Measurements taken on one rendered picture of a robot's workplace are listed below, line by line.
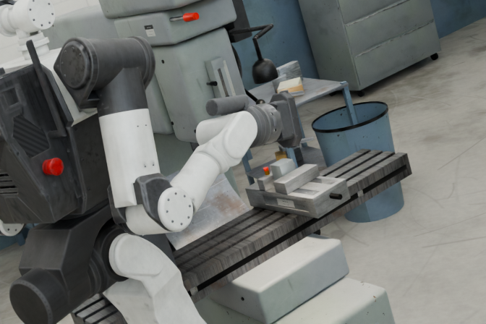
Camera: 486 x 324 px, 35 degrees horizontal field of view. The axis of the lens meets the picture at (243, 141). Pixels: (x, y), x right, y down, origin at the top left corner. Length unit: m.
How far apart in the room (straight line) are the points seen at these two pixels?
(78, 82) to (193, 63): 0.96
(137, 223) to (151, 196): 0.08
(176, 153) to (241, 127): 1.27
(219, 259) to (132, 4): 0.79
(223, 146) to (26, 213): 0.39
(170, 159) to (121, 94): 1.42
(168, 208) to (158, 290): 0.35
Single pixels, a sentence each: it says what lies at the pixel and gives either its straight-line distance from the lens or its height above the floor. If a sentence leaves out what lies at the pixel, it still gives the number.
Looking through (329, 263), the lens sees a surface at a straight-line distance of 2.44.
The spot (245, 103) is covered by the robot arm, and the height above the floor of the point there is 1.55.
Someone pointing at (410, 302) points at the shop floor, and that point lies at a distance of 3.86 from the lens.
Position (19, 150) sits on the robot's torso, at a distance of 1.43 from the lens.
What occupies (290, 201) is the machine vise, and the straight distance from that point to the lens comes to 2.51.
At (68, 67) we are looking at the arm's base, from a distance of 1.38.
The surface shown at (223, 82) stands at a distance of 2.29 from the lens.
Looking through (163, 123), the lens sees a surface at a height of 1.38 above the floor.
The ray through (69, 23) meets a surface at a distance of 2.85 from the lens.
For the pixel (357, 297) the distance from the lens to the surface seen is 2.36.
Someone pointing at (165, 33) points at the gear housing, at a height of 1.67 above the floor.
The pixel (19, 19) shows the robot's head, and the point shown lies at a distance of 1.55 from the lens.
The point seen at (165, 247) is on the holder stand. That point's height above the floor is 1.07.
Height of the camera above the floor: 1.90
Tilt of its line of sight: 15 degrees down
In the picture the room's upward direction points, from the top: 17 degrees counter-clockwise
